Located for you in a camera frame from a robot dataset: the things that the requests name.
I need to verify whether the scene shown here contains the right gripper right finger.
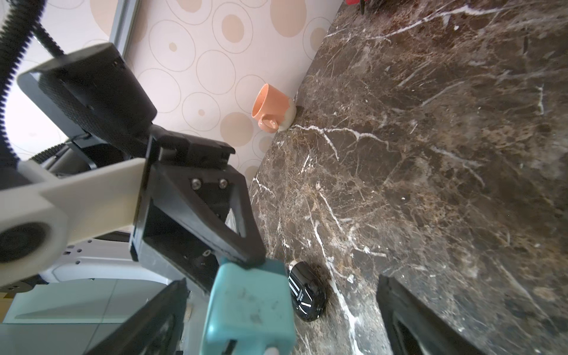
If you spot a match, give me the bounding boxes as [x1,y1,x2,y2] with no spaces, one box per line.
[376,275,483,354]

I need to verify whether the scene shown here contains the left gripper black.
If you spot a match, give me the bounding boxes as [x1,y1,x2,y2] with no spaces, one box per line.
[16,43,266,293]

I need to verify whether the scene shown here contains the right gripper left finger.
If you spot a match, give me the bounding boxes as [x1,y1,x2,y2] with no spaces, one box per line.
[87,279,189,355]

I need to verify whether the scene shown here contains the teal USB wall charger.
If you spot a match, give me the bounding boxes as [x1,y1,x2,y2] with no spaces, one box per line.
[200,260,296,354]

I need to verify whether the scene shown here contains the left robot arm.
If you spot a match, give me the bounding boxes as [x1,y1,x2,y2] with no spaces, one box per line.
[1,1,266,294]

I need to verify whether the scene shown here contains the orange ceramic mug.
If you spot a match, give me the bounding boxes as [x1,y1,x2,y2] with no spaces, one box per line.
[251,84,297,134]

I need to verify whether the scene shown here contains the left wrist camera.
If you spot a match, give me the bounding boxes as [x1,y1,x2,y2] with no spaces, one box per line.
[1,158,146,285]

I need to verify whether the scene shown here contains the diagonal aluminium frame bar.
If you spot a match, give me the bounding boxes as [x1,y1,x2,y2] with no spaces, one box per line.
[109,0,141,58]

